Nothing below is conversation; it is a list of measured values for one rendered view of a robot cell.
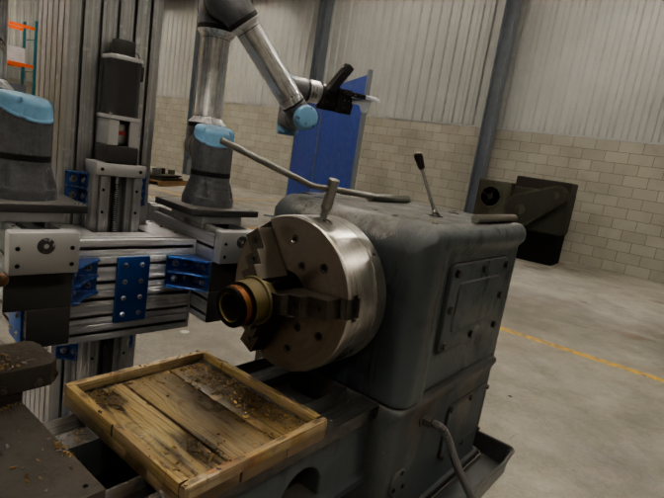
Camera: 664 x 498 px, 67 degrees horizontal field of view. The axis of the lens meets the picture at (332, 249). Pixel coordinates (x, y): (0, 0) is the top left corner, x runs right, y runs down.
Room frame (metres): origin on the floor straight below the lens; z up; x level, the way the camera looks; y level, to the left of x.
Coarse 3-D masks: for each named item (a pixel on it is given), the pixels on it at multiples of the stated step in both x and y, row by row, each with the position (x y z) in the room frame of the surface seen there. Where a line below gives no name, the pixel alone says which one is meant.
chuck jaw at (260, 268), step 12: (264, 228) 0.99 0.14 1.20; (252, 240) 0.99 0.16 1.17; (264, 240) 0.98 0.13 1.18; (276, 240) 1.00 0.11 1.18; (252, 252) 0.96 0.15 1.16; (264, 252) 0.96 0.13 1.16; (276, 252) 0.99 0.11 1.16; (252, 264) 0.96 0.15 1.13; (264, 264) 0.95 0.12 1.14; (276, 264) 0.97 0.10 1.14; (264, 276) 0.93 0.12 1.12; (276, 276) 0.95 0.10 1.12; (288, 276) 1.01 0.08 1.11
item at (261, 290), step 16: (224, 288) 0.86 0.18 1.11; (240, 288) 0.86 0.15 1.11; (256, 288) 0.87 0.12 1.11; (272, 288) 0.91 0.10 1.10; (224, 304) 0.88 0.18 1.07; (240, 304) 0.84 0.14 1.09; (256, 304) 0.86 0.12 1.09; (272, 304) 0.88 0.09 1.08; (224, 320) 0.87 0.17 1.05; (240, 320) 0.84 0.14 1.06; (256, 320) 0.86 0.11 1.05
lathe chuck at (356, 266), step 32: (288, 224) 0.99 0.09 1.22; (320, 224) 0.96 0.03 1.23; (288, 256) 0.98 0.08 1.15; (320, 256) 0.93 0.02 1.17; (352, 256) 0.93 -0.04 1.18; (288, 288) 1.05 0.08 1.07; (320, 288) 0.93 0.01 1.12; (352, 288) 0.89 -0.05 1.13; (288, 320) 0.97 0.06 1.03; (320, 320) 0.92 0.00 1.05; (288, 352) 0.96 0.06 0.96; (320, 352) 0.91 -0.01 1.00; (352, 352) 0.96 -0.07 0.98
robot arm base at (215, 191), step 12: (192, 180) 1.47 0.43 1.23; (204, 180) 1.46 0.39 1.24; (216, 180) 1.47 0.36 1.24; (228, 180) 1.51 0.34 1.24; (192, 192) 1.45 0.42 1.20; (204, 192) 1.46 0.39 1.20; (216, 192) 1.46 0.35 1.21; (228, 192) 1.50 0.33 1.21; (192, 204) 1.45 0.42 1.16; (204, 204) 1.44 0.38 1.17; (216, 204) 1.46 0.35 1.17; (228, 204) 1.49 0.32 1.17
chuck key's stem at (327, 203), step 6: (330, 180) 0.98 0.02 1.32; (336, 180) 0.98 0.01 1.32; (330, 186) 0.98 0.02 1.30; (336, 186) 0.98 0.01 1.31; (330, 192) 0.98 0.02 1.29; (336, 192) 0.99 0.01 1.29; (324, 198) 0.98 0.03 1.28; (330, 198) 0.98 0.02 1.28; (324, 204) 0.98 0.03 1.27; (330, 204) 0.98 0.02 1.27; (324, 210) 0.99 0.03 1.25; (324, 216) 0.99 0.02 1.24
